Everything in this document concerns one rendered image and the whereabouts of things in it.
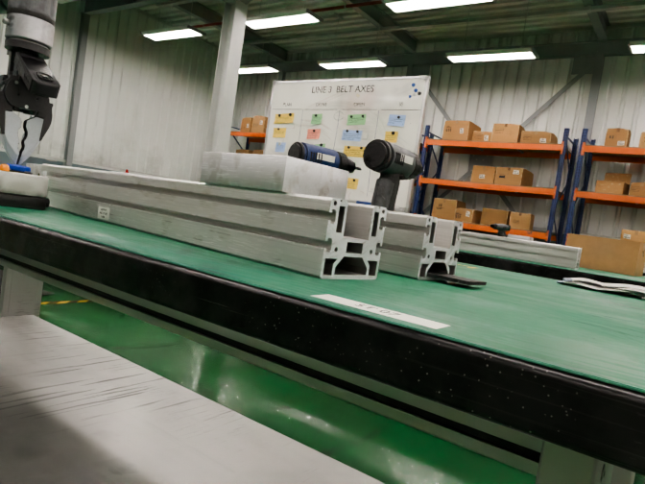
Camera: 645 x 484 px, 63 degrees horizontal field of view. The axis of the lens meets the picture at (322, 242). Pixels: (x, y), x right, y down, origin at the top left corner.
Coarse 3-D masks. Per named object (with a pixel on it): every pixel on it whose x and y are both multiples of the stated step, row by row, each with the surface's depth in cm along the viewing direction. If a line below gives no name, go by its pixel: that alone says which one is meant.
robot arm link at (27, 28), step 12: (12, 12) 90; (12, 24) 90; (24, 24) 90; (36, 24) 91; (48, 24) 92; (12, 36) 90; (24, 36) 90; (36, 36) 91; (48, 36) 93; (48, 48) 95
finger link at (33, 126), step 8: (24, 120) 94; (32, 120) 93; (40, 120) 94; (24, 128) 93; (32, 128) 93; (40, 128) 94; (24, 136) 94; (32, 136) 94; (24, 144) 93; (32, 144) 94; (24, 152) 93; (32, 152) 94; (24, 160) 94
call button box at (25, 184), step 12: (0, 180) 88; (12, 180) 89; (24, 180) 91; (36, 180) 92; (48, 180) 94; (0, 192) 88; (12, 192) 90; (24, 192) 91; (36, 192) 92; (0, 204) 88; (12, 204) 90; (24, 204) 91; (36, 204) 93; (48, 204) 97
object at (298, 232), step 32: (64, 192) 101; (96, 192) 90; (128, 192) 82; (160, 192) 78; (192, 192) 72; (224, 192) 66; (256, 192) 62; (128, 224) 82; (160, 224) 75; (192, 224) 70; (224, 224) 67; (256, 224) 61; (288, 224) 58; (320, 224) 54; (352, 224) 61; (256, 256) 61; (288, 256) 57; (320, 256) 54; (352, 256) 58
